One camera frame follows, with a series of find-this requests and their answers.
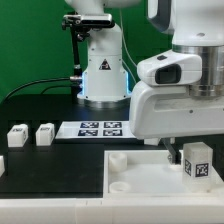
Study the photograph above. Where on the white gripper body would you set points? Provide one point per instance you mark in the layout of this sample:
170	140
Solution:
165	112

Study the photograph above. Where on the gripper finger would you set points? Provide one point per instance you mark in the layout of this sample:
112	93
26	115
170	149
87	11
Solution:
174	156

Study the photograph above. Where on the white square tabletop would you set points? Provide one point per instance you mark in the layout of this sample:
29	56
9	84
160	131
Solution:
148	173

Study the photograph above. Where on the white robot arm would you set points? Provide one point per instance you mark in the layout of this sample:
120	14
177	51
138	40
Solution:
144	29

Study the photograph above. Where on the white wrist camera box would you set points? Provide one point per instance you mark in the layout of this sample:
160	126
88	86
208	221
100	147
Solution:
170	68

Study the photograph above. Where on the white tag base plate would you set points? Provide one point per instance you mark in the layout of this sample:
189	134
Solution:
95	130

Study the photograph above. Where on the white obstacle wall front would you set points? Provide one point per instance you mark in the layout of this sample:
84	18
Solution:
104	211

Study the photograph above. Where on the white obstacle wall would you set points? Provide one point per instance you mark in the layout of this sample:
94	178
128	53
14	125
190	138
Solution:
104	211
2	165

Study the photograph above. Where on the black camera on stand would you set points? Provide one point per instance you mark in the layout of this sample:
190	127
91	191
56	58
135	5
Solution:
80	27

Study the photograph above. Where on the white obstacle wall left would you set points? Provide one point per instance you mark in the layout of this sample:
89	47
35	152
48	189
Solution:
2	165

